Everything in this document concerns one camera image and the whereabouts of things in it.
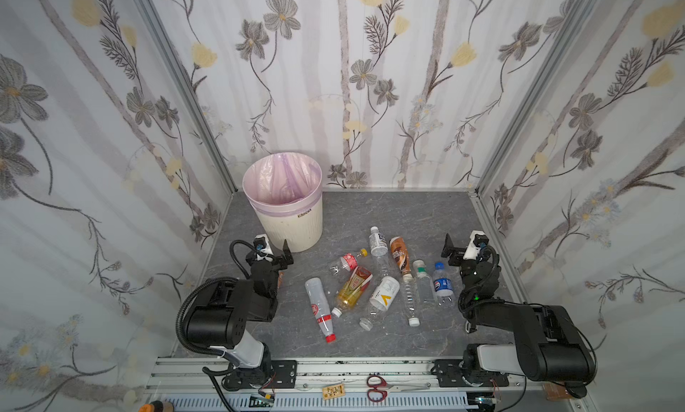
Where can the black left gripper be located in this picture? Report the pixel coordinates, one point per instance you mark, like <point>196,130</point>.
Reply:
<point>273,259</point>

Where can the blue label Pepsi bottle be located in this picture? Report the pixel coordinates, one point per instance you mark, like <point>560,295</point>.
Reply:
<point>443,286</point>

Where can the brown coffee bottle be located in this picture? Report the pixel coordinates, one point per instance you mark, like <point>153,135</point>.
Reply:
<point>400,254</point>

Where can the clear ribbed bottle white cap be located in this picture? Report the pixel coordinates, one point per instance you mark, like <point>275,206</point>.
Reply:
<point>409,295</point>

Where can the clear bottle red cap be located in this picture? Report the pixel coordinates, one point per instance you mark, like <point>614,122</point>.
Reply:
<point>320,308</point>

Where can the small bottle yellow cap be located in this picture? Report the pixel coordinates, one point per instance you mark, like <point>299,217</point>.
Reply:
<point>345,264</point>

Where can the yellow tea bottle red label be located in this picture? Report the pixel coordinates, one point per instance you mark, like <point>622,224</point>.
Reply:
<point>351,291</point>

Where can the clear bottle green band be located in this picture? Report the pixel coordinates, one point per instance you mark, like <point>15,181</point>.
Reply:
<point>424,282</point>

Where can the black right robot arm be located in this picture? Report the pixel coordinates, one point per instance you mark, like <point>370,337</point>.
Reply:
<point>547,347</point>

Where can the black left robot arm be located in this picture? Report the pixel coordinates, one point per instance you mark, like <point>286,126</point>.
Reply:
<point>213,320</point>

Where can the cream plastic trash bin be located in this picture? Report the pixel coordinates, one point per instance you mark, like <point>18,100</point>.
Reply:
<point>301,232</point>

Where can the purple plastic bin liner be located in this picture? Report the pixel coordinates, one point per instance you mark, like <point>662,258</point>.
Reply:
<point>283,184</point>

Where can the clear bottle white yellow label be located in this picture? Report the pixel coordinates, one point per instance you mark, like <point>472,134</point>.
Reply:
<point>379,303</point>

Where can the yellow tag card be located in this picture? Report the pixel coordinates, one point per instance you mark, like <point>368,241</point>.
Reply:
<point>331,392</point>

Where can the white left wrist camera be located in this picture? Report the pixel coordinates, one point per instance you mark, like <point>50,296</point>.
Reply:
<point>261,243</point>

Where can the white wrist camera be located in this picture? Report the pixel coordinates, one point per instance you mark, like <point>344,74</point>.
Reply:
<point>478,241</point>
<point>261,243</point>

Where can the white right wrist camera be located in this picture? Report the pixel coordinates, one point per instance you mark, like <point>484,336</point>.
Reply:
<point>478,241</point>

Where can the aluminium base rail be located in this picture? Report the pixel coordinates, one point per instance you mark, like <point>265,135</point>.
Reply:
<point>171,376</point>

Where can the red handled scissors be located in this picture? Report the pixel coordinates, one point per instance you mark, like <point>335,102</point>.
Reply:
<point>378,388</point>

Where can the white perforated cable duct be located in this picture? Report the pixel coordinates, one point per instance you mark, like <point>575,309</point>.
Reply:
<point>354,401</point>

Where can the orange black tool handle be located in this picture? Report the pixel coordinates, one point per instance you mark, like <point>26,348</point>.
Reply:
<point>157,406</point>

